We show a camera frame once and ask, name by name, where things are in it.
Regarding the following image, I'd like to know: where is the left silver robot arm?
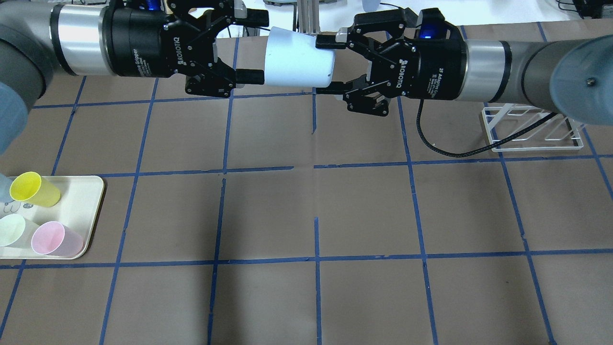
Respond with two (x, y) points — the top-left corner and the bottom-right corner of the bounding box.
(0, 0), (269, 152)

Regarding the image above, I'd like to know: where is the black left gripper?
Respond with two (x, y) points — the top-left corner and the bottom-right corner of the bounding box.
(101, 0), (270, 98)

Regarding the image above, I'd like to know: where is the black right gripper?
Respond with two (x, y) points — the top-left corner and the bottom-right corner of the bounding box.
(315, 8), (468, 116)

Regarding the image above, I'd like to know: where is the cream plastic tray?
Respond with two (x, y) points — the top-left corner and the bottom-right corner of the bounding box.
(0, 175), (105, 261)

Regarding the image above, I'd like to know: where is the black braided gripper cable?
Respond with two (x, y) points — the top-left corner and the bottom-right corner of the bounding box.
(416, 98), (558, 158)

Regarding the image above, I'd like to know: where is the white wire cup rack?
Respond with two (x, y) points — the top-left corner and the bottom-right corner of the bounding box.
(481, 103), (584, 152)

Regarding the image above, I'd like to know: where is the yellow plastic cup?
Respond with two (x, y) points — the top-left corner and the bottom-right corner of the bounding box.
(9, 171), (61, 207)

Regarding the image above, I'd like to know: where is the pink plastic cup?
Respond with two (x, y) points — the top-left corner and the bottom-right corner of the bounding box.
(31, 221), (85, 257)

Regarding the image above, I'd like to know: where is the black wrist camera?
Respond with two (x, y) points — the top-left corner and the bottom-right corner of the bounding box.
(414, 7), (449, 39)

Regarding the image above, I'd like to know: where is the blue plastic cup on tray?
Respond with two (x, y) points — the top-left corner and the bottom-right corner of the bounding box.
(0, 174), (13, 203)

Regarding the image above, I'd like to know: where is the pale green plastic cup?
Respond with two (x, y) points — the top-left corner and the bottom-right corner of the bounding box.
(0, 214), (40, 249)

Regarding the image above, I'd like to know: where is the light blue plastic cup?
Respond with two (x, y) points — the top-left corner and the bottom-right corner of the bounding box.
(263, 27), (335, 88)

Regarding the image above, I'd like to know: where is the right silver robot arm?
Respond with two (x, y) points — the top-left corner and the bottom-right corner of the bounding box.
(316, 8), (613, 126)

